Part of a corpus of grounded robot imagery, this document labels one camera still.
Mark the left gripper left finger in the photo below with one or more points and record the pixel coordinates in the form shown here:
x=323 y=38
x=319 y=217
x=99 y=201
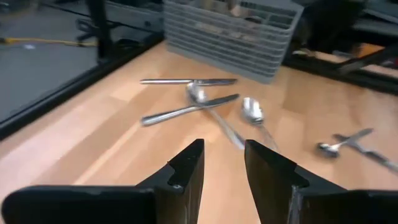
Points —
x=93 y=205

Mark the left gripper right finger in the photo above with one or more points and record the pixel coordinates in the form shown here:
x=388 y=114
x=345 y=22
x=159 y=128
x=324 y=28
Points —
x=326 y=208

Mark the steel spoon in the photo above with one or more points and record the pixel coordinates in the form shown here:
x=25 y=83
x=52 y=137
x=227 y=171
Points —
x=252 y=110
x=328 y=150
x=196 y=93

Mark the grey mesh cutlery caddy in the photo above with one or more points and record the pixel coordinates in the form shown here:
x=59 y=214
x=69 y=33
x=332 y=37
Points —
x=224 y=43

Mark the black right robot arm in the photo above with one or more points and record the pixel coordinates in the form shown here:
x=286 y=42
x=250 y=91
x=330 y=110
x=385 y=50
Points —
x=329 y=28

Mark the steel table knife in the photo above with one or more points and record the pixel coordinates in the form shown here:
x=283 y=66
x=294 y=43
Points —
x=174 y=112
x=174 y=81
x=373 y=154

